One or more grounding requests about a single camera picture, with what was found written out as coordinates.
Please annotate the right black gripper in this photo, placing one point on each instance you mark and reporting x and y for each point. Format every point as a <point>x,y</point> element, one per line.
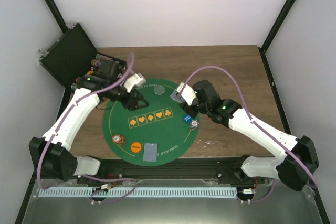
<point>188,111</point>

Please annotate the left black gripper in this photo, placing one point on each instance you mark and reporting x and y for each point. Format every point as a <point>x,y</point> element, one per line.
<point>132,106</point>

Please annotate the blue small blind button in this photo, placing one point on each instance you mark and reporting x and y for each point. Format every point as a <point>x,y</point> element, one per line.
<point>187,118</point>

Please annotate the poker chip stack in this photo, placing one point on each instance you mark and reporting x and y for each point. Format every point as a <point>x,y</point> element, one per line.
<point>194,124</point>
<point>118,139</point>

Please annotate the blue playing card deck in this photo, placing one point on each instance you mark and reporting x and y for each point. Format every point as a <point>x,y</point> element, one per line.
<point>175,96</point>

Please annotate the clear dealer button disc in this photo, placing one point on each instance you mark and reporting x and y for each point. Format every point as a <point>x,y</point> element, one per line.
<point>159,89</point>

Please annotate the orange big blind button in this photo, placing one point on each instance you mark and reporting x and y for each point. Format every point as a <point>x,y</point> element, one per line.
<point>136,147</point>

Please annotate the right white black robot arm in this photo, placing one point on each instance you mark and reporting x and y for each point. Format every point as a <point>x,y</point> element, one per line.
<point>294,159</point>

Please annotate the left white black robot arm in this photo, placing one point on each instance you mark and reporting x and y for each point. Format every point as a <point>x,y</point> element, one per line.
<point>51,154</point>

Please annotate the round green poker mat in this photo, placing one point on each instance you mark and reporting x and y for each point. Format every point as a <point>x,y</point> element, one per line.
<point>161,122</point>

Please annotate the black poker chip case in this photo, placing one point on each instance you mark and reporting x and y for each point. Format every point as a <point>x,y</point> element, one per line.
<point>73,57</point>

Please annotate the light blue slotted strip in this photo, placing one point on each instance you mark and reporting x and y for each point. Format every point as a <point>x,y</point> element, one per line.
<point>147,192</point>

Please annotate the black aluminium frame rail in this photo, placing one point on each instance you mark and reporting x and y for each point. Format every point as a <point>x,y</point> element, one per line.
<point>179,169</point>

